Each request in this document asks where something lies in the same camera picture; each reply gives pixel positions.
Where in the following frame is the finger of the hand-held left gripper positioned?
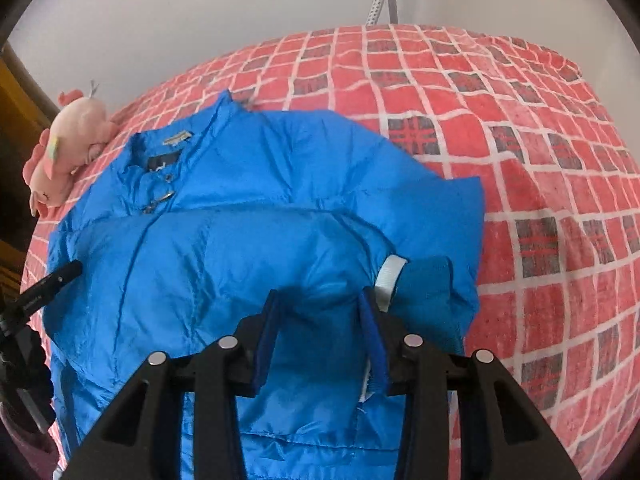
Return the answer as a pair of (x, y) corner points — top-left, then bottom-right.
(18, 260), (84, 319)

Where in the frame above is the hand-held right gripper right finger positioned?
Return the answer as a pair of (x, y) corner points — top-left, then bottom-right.
(357, 287), (584, 480)

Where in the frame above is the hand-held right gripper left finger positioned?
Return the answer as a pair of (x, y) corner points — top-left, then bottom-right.
(64, 289), (285, 480)

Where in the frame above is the brown wooden headboard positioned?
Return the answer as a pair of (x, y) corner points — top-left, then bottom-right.
(0, 42), (62, 288)

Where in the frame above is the dark red cloth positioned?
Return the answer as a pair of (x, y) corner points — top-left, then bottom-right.
(0, 400), (62, 480)

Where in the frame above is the pink plush toy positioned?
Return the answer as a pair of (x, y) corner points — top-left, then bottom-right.
(21, 80), (119, 217)

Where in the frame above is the red checked blanket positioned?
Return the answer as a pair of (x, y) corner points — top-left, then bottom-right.
(20, 24), (640, 480)

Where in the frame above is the blue puffer jacket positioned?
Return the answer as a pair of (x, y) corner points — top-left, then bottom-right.
(42, 89), (487, 480)

